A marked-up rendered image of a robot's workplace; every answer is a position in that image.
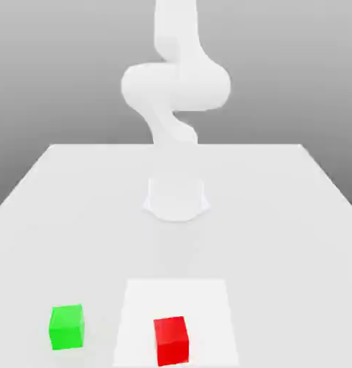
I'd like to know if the small green cube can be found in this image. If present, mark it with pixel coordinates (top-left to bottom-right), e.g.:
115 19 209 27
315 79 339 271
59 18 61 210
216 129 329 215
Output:
48 303 85 351

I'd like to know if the small red cube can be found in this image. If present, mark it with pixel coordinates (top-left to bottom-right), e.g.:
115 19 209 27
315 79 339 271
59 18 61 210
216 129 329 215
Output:
153 316 190 367

